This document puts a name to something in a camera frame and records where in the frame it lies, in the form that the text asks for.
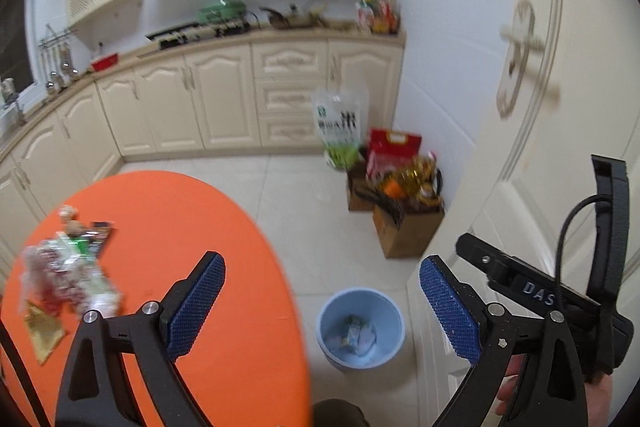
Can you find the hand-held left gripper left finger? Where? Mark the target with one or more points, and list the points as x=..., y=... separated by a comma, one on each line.
x=195, y=307

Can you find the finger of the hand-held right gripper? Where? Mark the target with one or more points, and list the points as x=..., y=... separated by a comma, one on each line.
x=480, y=252

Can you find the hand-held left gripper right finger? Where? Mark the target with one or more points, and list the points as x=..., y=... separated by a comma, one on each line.
x=450, y=307

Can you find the blue plastic trash bin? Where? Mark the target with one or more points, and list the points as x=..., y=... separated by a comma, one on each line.
x=350, y=302

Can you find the dark snack wrapper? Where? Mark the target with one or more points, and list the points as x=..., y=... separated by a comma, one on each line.
x=101, y=234

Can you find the clear plastic wrapper pile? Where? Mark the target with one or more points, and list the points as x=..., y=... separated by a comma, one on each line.
x=55, y=272

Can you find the gold foil wrapper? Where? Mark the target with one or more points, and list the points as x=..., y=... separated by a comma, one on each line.
x=42, y=332

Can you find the person's right hand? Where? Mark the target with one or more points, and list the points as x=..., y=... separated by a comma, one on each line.
x=507, y=389

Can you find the large cardboard box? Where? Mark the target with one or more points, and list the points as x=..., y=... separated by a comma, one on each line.
x=407, y=234

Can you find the pale crumpled wrappers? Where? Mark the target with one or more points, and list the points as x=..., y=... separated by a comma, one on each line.
x=357, y=336

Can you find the yellow cooking oil bottle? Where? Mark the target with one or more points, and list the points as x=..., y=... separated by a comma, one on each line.
x=410, y=179

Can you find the small cardboard box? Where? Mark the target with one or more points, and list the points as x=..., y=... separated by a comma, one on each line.
x=357, y=197

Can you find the person's dark clothing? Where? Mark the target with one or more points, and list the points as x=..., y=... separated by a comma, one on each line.
x=340, y=414

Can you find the white crumpled paper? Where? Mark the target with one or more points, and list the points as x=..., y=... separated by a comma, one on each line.
x=66, y=213

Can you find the cream door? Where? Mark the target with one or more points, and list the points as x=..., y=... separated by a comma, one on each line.
x=565, y=57

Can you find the clear rice bag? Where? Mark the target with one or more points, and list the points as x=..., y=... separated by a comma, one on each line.
x=340, y=127

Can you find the cream kitchen base cabinets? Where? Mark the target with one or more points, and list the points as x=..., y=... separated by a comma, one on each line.
x=215, y=97

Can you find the condiment bottles on counter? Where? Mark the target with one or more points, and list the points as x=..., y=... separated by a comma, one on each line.
x=377, y=14

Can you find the black gas stove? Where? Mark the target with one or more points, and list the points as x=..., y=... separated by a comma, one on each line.
x=200, y=34

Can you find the utensil rack with ladles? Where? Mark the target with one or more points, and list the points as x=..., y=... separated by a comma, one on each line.
x=57, y=62

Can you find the green electric cooking pot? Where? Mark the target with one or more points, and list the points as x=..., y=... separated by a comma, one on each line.
x=222, y=8

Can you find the kitchen window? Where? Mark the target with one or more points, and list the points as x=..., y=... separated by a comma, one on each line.
x=12, y=27

